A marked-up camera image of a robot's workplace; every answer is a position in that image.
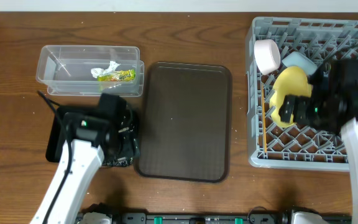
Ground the pile of rice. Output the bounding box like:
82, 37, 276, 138
102, 157, 134, 167

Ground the yellow plate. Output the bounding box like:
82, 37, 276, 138
269, 66, 313, 128

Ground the light blue bowl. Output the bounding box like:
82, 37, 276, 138
282, 52, 318, 75

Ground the wooden chopstick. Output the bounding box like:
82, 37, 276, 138
260, 82, 267, 153

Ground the green snack wrapper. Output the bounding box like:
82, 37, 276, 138
97, 69, 136, 82

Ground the pink white bowl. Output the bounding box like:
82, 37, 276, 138
254, 39, 281, 75

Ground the white tissue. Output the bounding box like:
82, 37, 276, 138
91, 61, 121, 78

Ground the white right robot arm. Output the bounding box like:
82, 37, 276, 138
275, 93, 358, 223

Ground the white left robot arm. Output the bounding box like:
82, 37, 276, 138
31, 110, 140, 223

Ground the grey dishwasher rack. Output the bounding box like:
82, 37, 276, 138
246, 17, 358, 172

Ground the dark brown serving tray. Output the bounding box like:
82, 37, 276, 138
135, 62, 232, 183

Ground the black square tray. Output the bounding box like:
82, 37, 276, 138
45, 105, 140, 167

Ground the clear plastic bin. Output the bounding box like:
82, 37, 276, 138
36, 45, 144, 97

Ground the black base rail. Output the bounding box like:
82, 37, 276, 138
74, 203, 352, 224

